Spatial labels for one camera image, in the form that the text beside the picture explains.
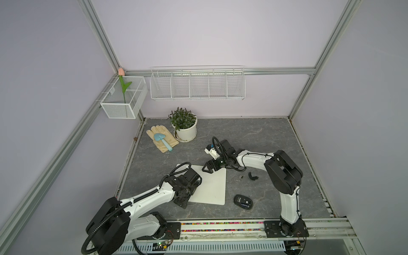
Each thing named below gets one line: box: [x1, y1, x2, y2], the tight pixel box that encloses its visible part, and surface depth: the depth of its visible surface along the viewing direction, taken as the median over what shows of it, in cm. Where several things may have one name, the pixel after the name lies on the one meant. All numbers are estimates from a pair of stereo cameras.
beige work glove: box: [146, 124, 180, 153], surface depth 111 cm
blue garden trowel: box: [153, 132, 174, 152], surface depth 107 cm
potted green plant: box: [166, 107, 198, 143], surface depth 101 cm
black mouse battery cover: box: [248, 171, 259, 181], surface depth 93 cm
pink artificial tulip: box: [117, 67, 133, 105], surface depth 91 cm
